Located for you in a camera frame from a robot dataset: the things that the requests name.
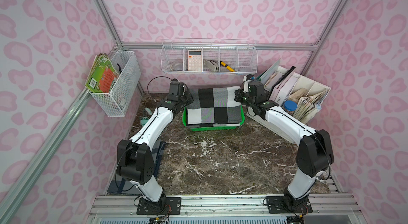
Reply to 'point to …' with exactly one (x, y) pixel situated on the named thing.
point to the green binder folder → (263, 77)
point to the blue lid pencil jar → (290, 105)
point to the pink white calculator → (194, 60)
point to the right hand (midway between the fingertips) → (234, 90)
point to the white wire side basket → (116, 103)
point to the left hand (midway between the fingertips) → (188, 93)
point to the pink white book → (281, 91)
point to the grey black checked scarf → (214, 107)
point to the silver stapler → (212, 64)
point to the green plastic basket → (213, 128)
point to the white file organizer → (299, 98)
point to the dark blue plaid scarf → (120, 185)
